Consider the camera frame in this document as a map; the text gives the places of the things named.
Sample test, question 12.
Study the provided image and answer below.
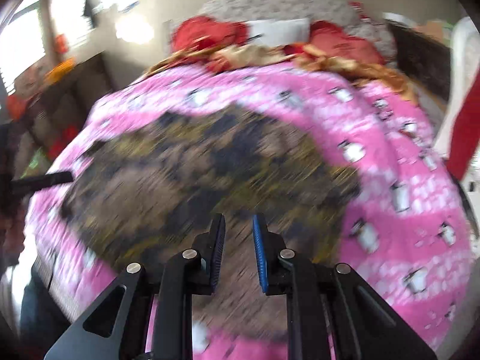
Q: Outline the dark floral patterned garment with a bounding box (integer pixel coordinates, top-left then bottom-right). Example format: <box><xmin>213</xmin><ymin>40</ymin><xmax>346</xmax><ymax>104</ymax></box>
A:
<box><xmin>61</xmin><ymin>106</ymin><xmax>360</xmax><ymax>341</ymax></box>

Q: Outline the pink penguin fleece blanket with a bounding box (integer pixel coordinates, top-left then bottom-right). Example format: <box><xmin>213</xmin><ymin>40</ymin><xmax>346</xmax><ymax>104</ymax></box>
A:
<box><xmin>27</xmin><ymin>63</ymin><xmax>473</xmax><ymax>349</ymax></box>

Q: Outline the dark carved wooden nightstand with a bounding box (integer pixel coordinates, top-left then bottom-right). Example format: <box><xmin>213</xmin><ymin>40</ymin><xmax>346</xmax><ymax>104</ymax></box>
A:
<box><xmin>386</xmin><ymin>21</ymin><xmax>451</xmax><ymax>102</ymax></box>

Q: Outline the white upholstered chair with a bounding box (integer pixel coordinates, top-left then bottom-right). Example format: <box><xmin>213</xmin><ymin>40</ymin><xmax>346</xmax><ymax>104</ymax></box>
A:
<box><xmin>433</xmin><ymin>16</ymin><xmax>479</xmax><ymax>238</ymax></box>

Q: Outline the red cloth on chair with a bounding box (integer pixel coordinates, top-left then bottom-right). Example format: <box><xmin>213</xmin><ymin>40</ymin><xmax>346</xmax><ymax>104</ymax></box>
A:
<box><xmin>447</xmin><ymin>73</ymin><xmax>480</xmax><ymax>180</ymax></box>

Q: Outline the orange basket on desk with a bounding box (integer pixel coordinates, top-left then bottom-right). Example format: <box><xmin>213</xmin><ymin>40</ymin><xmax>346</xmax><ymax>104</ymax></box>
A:
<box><xmin>45</xmin><ymin>58</ymin><xmax>76</xmax><ymax>86</ymax></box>

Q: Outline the dark wooden desk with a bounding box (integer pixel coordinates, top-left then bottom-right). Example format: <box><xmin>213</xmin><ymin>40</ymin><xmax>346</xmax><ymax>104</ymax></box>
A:
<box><xmin>19</xmin><ymin>53</ymin><xmax>116</xmax><ymax>161</ymax></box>

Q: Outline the red box on floor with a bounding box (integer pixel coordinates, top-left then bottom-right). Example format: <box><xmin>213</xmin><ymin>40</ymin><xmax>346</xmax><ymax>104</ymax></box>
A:
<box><xmin>46</xmin><ymin>125</ymin><xmax>80</xmax><ymax>161</ymax></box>

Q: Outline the floral white pillow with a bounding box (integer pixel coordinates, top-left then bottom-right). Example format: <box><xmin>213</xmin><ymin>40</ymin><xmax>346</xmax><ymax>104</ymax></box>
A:
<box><xmin>198</xmin><ymin>0</ymin><xmax>397</xmax><ymax>63</ymax></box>

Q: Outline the red cushion right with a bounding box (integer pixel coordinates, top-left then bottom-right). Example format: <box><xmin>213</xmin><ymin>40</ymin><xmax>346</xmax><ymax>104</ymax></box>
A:
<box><xmin>309</xmin><ymin>20</ymin><xmax>386</xmax><ymax>65</ymax></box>

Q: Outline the red gold satin quilt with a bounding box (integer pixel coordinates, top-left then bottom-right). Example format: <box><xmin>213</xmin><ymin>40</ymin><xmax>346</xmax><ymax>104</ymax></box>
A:
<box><xmin>143</xmin><ymin>43</ymin><xmax>419</xmax><ymax>105</ymax></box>

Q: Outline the red heart cushion left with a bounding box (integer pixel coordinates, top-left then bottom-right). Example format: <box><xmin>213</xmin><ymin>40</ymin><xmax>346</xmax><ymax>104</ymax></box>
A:
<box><xmin>171</xmin><ymin>16</ymin><xmax>248</xmax><ymax>52</ymax></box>

